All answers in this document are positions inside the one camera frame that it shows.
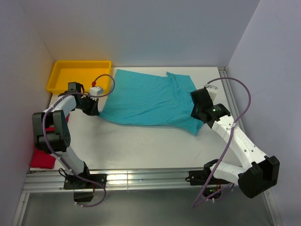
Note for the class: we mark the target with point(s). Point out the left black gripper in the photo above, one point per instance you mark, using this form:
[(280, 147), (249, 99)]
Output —
[(94, 110)]

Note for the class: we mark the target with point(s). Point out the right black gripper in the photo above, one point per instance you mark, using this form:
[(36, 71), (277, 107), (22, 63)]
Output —
[(194, 114)]

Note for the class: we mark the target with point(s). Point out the teal t shirt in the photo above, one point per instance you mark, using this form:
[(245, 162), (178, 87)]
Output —
[(149, 100)]

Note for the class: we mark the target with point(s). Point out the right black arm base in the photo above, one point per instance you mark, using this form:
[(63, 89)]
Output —
[(199, 177)]

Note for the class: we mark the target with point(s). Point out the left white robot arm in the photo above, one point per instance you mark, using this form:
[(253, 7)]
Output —
[(67, 102)]

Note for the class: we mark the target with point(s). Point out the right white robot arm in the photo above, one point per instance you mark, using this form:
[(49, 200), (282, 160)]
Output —
[(257, 173)]

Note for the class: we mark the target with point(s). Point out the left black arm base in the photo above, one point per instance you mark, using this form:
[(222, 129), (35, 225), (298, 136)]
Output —
[(84, 184)]

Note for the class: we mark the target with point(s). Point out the yellow plastic tray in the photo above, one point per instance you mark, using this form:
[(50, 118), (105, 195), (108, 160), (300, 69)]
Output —
[(81, 71)]

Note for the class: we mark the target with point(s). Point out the red t shirt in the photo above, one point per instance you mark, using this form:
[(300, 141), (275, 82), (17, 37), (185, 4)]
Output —
[(42, 157)]

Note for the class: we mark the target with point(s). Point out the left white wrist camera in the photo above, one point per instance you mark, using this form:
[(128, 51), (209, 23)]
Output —
[(95, 90)]

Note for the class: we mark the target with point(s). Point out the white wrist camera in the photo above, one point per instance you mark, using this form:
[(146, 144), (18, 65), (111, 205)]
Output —
[(212, 91), (95, 90)]

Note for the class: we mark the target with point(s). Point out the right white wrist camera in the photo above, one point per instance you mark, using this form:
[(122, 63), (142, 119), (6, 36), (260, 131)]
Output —
[(212, 91)]

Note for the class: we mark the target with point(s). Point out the right side aluminium rail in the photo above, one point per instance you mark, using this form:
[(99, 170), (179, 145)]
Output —
[(233, 108)]

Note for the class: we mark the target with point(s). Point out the aluminium rail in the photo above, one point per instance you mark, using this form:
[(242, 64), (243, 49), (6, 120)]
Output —
[(158, 197), (233, 108)]

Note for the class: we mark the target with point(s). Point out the front aluminium rail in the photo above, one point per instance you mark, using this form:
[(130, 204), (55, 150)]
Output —
[(158, 197)]

